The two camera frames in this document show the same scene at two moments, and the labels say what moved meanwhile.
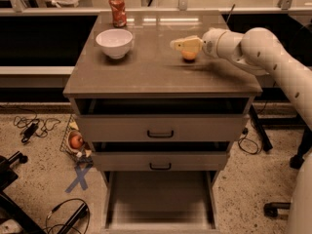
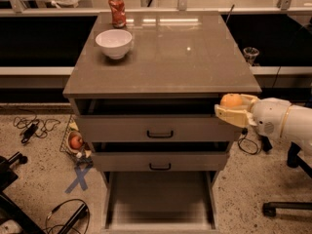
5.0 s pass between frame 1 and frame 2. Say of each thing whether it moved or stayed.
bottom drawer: stayed
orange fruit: moved
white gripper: moved
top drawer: stayed
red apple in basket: stayed
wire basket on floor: stayed
